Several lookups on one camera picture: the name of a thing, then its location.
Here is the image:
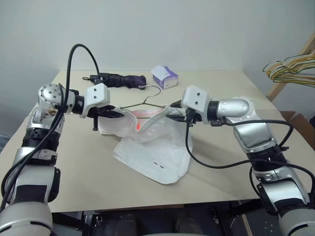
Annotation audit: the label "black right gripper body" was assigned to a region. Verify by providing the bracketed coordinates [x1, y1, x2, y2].
[183, 108, 204, 124]

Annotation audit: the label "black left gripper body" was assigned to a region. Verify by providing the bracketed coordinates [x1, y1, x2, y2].
[86, 104, 111, 121]

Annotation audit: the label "white shorts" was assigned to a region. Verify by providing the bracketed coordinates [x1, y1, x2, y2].
[98, 104, 194, 185]

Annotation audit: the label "purple tissue box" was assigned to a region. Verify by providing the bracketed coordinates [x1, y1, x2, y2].
[151, 65, 179, 90]

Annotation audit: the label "black folded umbrella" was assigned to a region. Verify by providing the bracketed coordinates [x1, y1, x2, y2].
[82, 72, 148, 90]

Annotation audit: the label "wooden rack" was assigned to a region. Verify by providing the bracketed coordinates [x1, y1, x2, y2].
[267, 31, 315, 102]

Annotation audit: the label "blue cloth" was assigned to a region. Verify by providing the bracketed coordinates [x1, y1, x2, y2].
[0, 134, 11, 155]

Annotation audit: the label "brown cardboard box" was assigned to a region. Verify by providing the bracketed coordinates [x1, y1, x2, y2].
[280, 110, 305, 123]

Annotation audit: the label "dark rounded shape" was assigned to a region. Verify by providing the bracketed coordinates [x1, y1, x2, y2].
[117, 213, 139, 236]

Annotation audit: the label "bundle of coloured hangers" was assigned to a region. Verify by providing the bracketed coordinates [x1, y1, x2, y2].
[262, 58, 315, 87]

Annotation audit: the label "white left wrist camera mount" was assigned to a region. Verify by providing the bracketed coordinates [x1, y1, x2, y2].
[80, 83, 111, 118]

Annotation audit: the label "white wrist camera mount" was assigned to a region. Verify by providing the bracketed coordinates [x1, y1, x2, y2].
[181, 85, 213, 123]
[80, 83, 111, 118]

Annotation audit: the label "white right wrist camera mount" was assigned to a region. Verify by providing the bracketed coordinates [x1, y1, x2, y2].
[181, 85, 213, 123]

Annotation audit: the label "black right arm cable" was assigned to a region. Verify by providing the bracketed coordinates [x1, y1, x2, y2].
[184, 110, 315, 182]

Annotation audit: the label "olive wire hanger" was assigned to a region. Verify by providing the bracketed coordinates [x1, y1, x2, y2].
[120, 84, 170, 110]

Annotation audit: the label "black table frame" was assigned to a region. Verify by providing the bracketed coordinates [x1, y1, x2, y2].
[51, 200, 266, 236]

